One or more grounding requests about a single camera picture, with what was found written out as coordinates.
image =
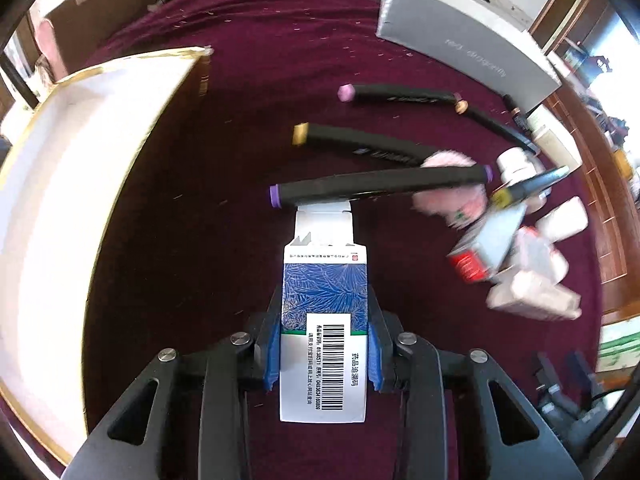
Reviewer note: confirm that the maroon armchair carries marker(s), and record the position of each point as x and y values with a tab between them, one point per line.
70	33

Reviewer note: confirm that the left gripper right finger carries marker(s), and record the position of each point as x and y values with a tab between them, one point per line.
462	402

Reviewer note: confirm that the maroon bed cover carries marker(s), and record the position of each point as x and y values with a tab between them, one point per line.
194	247

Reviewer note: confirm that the small white carton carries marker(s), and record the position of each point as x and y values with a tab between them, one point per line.
554	140

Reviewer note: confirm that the grey red medicine box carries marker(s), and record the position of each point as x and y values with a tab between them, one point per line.
479	253

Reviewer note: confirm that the blue white medicine box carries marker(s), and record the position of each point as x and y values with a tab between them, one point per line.
324	319

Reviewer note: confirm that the small dark pen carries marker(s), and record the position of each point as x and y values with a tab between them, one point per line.
519	119

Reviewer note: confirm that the long white medicine box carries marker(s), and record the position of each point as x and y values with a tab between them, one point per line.
531	295

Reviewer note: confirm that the pink plush toy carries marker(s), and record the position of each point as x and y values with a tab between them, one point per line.
460	207

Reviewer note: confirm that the black marker pink cap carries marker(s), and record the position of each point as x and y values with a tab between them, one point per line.
389	92

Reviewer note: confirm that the black marker yellow band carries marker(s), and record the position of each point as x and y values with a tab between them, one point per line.
519	191

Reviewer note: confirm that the white gold-edged tray box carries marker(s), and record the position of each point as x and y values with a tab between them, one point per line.
59	186

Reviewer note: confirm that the black marker yellow cap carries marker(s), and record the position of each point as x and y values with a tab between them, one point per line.
361	143

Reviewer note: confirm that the black marker purple caps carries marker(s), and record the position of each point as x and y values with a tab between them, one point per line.
375	183

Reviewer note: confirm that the black marker tan cap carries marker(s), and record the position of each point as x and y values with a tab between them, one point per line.
520	140

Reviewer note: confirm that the grey cardboard box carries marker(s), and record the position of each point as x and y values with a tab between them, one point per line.
470	37

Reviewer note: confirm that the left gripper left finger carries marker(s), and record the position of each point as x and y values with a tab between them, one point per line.
182	408

